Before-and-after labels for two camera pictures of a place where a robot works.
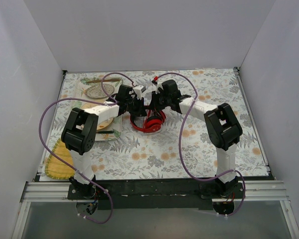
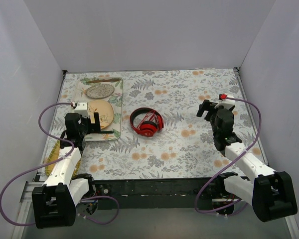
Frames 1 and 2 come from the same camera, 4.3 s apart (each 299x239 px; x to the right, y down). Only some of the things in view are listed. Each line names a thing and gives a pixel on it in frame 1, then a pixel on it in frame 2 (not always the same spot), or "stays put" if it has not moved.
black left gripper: [138, 109] to [91, 125]
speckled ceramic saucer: [95, 91] stays put
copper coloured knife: [104, 80] stays put
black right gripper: [157, 104] to [210, 109]
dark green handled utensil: [105, 132] stays put
